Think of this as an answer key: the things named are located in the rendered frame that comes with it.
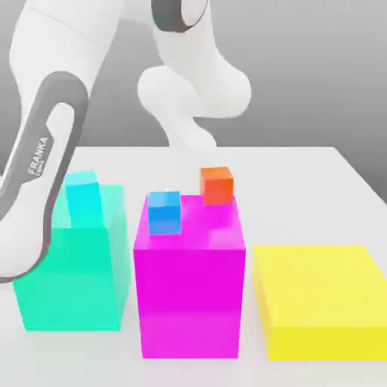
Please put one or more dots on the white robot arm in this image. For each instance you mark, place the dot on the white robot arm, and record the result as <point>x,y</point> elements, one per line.
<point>63,45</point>

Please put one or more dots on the small orange cube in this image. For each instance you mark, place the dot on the small orange cube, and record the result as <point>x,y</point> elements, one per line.
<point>217,186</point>

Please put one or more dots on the small blue cube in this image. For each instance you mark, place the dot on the small blue cube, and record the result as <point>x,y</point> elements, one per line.
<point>164,213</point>

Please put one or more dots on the small cyan cube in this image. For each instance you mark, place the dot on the small cyan cube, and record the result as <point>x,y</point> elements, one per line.
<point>83,199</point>

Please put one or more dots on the large magenta box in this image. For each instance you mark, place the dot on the large magenta box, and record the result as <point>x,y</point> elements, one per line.
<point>189,287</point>

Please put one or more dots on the large teal box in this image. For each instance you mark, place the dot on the large teal box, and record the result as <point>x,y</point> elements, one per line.
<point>81,272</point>

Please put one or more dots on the large yellow box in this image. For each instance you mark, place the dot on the large yellow box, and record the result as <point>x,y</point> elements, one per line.
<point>320,290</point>

